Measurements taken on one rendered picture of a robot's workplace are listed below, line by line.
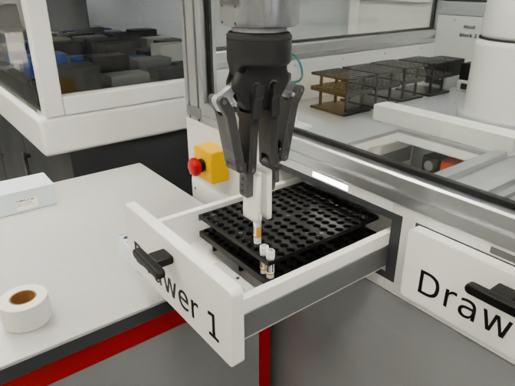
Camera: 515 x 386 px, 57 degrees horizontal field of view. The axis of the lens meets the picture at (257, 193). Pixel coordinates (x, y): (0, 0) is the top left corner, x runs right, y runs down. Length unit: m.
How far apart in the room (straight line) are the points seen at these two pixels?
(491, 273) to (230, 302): 0.32
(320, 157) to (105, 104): 0.78
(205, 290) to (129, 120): 0.94
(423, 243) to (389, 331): 0.19
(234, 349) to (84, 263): 0.44
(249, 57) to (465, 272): 0.38
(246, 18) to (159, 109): 0.99
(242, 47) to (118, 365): 0.56
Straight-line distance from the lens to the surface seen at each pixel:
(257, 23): 0.53
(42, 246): 1.04
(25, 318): 0.80
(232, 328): 0.56
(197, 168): 1.01
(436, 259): 0.68
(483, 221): 0.65
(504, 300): 0.61
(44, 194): 1.20
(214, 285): 0.56
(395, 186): 0.71
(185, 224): 0.79
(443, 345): 0.77
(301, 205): 0.79
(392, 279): 0.77
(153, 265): 0.62
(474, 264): 0.65
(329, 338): 0.95
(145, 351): 0.88
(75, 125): 1.41
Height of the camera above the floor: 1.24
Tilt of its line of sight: 24 degrees down
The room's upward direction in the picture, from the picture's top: straight up
